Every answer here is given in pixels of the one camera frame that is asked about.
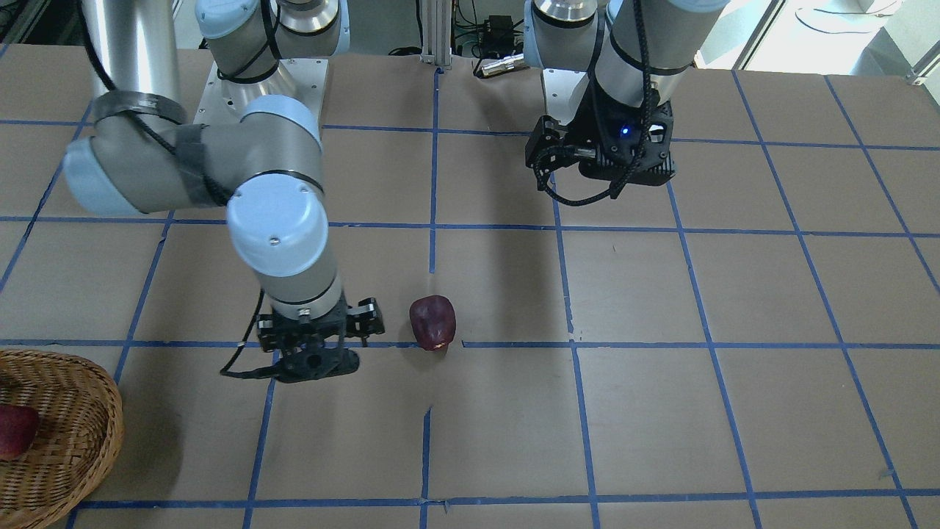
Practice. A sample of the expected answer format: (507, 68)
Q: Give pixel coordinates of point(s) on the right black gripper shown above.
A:
(365, 319)

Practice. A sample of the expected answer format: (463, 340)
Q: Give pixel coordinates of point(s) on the wicker basket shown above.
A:
(79, 435)

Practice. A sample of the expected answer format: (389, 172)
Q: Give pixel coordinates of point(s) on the dark red apple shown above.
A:
(433, 322)

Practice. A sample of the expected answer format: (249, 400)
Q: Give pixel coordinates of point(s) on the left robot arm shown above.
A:
(633, 54)

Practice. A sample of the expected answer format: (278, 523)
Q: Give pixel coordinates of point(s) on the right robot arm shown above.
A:
(264, 168)

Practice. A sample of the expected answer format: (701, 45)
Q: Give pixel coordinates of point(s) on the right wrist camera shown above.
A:
(304, 363)

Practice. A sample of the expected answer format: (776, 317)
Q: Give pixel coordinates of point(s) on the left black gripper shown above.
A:
(584, 132)

